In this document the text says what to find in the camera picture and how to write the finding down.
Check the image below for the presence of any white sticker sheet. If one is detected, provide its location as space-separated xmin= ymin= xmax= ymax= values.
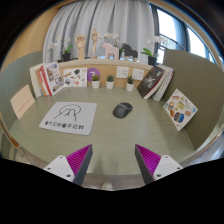
xmin=62 ymin=67 xmax=89 ymax=88

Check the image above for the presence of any brown book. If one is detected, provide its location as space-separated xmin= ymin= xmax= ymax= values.
xmin=35 ymin=66 xmax=47 ymax=98

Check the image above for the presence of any beige card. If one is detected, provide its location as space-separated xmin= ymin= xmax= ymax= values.
xmin=9 ymin=84 xmax=36 ymax=120

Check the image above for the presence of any small succulent in white pot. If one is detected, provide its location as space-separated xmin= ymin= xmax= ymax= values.
xmin=91 ymin=75 xmax=101 ymax=90
xmin=105 ymin=74 xmax=115 ymax=90
xmin=125 ymin=75 xmax=136 ymax=92

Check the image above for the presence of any purple round number sign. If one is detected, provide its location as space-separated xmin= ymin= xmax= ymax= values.
xmin=86 ymin=67 xmax=101 ymax=83

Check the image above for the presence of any white printed mouse pad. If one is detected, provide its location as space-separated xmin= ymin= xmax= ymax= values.
xmin=38 ymin=101 xmax=98 ymax=136

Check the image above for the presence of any window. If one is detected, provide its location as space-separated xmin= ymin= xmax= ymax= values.
xmin=156 ymin=6 xmax=218 ymax=64

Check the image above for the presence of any food picture card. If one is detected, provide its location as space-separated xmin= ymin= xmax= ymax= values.
xmin=162 ymin=88 xmax=199 ymax=132

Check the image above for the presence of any white orchid in black pot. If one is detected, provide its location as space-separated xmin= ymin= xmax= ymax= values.
xmin=47 ymin=36 xmax=74 ymax=63
xmin=139 ymin=35 xmax=168 ymax=67
xmin=103 ymin=32 xmax=125 ymax=54

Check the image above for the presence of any wooden mannequin figure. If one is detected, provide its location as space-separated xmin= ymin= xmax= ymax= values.
xmin=89 ymin=27 xmax=103 ymax=58

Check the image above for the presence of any black book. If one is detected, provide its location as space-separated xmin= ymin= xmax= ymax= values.
xmin=136 ymin=65 xmax=166 ymax=100

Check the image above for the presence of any white wall socket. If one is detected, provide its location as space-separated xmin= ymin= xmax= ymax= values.
xmin=115 ymin=65 xmax=130 ymax=80
xmin=131 ymin=68 xmax=145 ymax=82

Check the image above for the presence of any wooden hand model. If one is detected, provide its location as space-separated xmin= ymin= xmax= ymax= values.
xmin=74 ymin=34 xmax=87 ymax=61

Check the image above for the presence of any grey-green desk partition panel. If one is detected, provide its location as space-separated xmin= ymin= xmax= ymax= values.
xmin=162 ymin=49 xmax=224 ymax=151
xmin=0 ymin=50 xmax=44 ymax=131

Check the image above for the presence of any wooden desk shelf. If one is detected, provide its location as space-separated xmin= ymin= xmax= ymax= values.
xmin=58 ymin=58 xmax=154 ymax=89

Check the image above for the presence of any black computer mouse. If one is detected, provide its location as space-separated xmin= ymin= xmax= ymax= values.
xmin=112 ymin=102 xmax=134 ymax=119

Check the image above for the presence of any white book stack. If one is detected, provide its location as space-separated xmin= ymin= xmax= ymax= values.
xmin=151 ymin=64 xmax=175 ymax=102

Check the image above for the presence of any grey curtain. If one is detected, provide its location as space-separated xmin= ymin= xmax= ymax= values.
xmin=42 ymin=0 xmax=156 ymax=65

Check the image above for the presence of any red-edged photo magazine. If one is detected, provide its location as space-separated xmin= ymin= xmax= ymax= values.
xmin=39 ymin=61 xmax=65 ymax=97

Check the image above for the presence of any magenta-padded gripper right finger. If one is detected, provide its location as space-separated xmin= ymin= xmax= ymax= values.
xmin=134 ymin=143 xmax=184 ymax=185

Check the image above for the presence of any dark horse figure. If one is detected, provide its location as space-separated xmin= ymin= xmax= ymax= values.
xmin=120 ymin=42 xmax=139 ymax=62

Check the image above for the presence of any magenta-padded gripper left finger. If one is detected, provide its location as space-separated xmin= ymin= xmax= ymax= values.
xmin=43 ymin=143 xmax=94 ymax=187

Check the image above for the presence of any pink horse figure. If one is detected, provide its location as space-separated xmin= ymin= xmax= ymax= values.
xmin=101 ymin=41 xmax=120 ymax=61

